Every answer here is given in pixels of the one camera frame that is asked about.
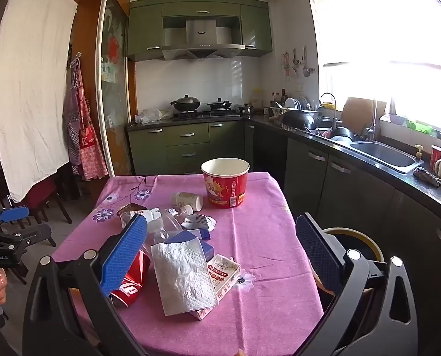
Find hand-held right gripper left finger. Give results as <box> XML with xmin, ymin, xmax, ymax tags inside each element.
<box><xmin>22</xmin><ymin>214</ymin><xmax>149</xmax><ymax>356</ymax></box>

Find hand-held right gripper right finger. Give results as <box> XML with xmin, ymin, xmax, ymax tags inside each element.
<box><xmin>295</xmin><ymin>213</ymin><xmax>419</xmax><ymax>356</ymax></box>

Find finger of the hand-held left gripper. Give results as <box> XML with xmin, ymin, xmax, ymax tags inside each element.
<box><xmin>0</xmin><ymin>206</ymin><xmax>30</xmax><ymax>231</ymax></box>
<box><xmin>0</xmin><ymin>223</ymin><xmax>57</xmax><ymax>253</ymax></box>

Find crushed red soda can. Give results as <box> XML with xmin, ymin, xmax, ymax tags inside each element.
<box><xmin>109</xmin><ymin>248</ymin><xmax>151</xmax><ymax>308</ymax></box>

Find black yellow-rimmed trash bin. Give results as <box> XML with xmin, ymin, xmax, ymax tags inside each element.
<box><xmin>311</xmin><ymin>227</ymin><xmax>386</xmax><ymax>297</ymax></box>

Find white red printed packet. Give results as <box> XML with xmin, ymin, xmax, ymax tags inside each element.
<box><xmin>122</xmin><ymin>209</ymin><xmax>162</xmax><ymax>231</ymax></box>

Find brown snack packet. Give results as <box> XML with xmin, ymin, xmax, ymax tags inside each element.
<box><xmin>117</xmin><ymin>203</ymin><xmax>149</xmax><ymax>217</ymax></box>

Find clear plastic bottle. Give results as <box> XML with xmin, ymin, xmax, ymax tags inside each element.
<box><xmin>143</xmin><ymin>206</ymin><xmax>195</xmax><ymax>246</ymax></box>

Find white paper napkin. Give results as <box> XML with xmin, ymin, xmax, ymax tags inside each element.
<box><xmin>151</xmin><ymin>238</ymin><xmax>217</xmax><ymax>317</ymax></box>

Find blue white wrapper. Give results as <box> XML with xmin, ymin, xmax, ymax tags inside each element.
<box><xmin>181</xmin><ymin>213</ymin><xmax>217</xmax><ymax>240</ymax></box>

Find blue cardboard box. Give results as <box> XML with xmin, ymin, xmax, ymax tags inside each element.
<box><xmin>169</xmin><ymin>230</ymin><xmax>216</xmax><ymax>265</ymax></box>

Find white pill bottle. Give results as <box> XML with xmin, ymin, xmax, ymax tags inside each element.
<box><xmin>171</xmin><ymin>192</ymin><xmax>204</xmax><ymax>212</ymax></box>

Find pink paper packet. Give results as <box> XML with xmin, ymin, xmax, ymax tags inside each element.
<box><xmin>187</xmin><ymin>300</ymin><xmax>217</xmax><ymax>321</ymax></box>

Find red white seasoning packet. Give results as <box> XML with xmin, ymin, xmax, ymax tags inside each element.
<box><xmin>207</xmin><ymin>254</ymin><xmax>241</xmax><ymax>303</ymax></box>

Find red paper bucket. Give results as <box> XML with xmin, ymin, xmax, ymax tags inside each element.
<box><xmin>201</xmin><ymin>158</ymin><xmax>250</xmax><ymax>209</ymax></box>

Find red-seat wooden chair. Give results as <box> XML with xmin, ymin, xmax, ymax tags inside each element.
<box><xmin>11</xmin><ymin>172</ymin><xmax>73</xmax><ymax>231</ymax></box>

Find pink floral tablecloth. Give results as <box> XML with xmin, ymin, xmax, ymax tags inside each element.
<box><xmin>52</xmin><ymin>171</ymin><xmax>325</xmax><ymax>356</ymax></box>

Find dark lower cabinets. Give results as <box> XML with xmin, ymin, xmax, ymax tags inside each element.
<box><xmin>245</xmin><ymin>120</ymin><xmax>441</xmax><ymax>305</ymax></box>

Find red checkered apron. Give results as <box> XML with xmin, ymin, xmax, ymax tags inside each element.
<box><xmin>72</xmin><ymin>58</ymin><xmax>109</xmax><ymax>182</ymax></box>

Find purple checkered apron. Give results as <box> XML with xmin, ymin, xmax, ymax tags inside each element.
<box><xmin>63</xmin><ymin>82</ymin><xmax>84</xmax><ymax>167</ymax></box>

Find dark kitchen countertop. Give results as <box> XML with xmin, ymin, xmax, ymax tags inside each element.
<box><xmin>126</xmin><ymin>113</ymin><xmax>441</xmax><ymax>223</ymax></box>

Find steel sink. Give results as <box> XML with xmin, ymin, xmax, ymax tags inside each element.
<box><xmin>348</xmin><ymin>140</ymin><xmax>425</xmax><ymax>174</ymax></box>

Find black cooking pot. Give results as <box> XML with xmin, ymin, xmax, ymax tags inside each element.
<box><xmin>330</xmin><ymin>127</ymin><xmax>354</xmax><ymax>142</ymax></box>

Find green lower cabinets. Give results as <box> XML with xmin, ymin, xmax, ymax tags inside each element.
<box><xmin>128</xmin><ymin>117</ymin><xmax>256</xmax><ymax>175</ymax></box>

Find green cabinets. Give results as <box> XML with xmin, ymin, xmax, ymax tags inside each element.
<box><xmin>127</xmin><ymin>0</ymin><xmax>273</xmax><ymax>62</ymax></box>
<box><xmin>128</xmin><ymin>117</ymin><xmax>256</xmax><ymax>175</ymax></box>

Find large black wok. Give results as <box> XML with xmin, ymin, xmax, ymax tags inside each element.
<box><xmin>281</xmin><ymin>109</ymin><xmax>319</xmax><ymax>131</ymax></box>

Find dark dish rag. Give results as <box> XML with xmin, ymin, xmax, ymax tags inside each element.
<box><xmin>413</xmin><ymin>167</ymin><xmax>441</xmax><ymax>188</ymax></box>

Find white hanging sheet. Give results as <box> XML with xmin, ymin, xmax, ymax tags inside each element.
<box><xmin>0</xmin><ymin>0</ymin><xmax>78</xmax><ymax>204</ymax></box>

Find steel faucet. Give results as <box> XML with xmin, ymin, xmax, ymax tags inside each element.
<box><xmin>365</xmin><ymin>98</ymin><xmax>382</xmax><ymax>142</ymax></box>

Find crumpled plastic bag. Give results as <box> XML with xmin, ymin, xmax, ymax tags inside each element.
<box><xmin>135</xmin><ymin>107</ymin><xmax>175</xmax><ymax>125</ymax></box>

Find wooden cutting board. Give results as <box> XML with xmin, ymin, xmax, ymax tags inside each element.
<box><xmin>342</xmin><ymin>97</ymin><xmax>386</xmax><ymax>134</ymax></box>

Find dish rack with plates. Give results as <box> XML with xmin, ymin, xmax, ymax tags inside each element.
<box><xmin>270</xmin><ymin>96</ymin><xmax>319</xmax><ymax>117</ymax></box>

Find glass sliding door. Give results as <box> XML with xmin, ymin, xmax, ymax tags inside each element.
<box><xmin>96</xmin><ymin>0</ymin><xmax>136</xmax><ymax>179</ymax></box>

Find row of condiment bottles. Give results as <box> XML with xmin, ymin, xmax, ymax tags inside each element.
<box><xmin>270</xmin><ymin>89</ymin><xmax>288</xmax><ymax>108</ymax></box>

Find gas stove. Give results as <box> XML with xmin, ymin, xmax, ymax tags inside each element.
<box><xmin>172</xmin><ymin>109</ymin><xmax>241</xmax><ymax>120</ymax></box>

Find black lidded wok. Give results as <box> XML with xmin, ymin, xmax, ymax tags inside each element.
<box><xmin>170</xmin><ymin>94</ymin><xmax>202</xmax><ymax>114</ymax></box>

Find green plastic container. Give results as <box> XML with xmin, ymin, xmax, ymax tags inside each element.
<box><xmin>406</xmin><ymin>119</ymin><xmax>434</xmax><ymax>134</ymax></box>

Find black lidded frying pan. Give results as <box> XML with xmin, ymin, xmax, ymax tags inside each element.
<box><xmin>207</xmin><ymin>97</ymin><xmax>233</xmax><ymax>111</ymax></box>

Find hanging kitchen utensils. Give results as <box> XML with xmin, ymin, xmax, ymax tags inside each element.
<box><xmin>282</xmin><ymin>46</ymin><xmax>315</xmax><ymax>82</ymax></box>

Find bright window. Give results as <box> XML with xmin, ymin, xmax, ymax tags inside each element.
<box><xmin>307</xmin><ymin>0</ymin><xmax>441</xmax><ymax>145</ymax></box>

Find green upper cabinets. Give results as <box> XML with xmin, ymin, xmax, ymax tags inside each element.
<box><xmin>127</xmin><ymin>0</ymin><xmax>273</xmax><ymax>62</ymax></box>

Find steel range hood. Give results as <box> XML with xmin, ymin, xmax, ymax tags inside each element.
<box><xmin>161</xmin><ymin>17</ymin><xmax>245</xmax><ymax>61</ymax></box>

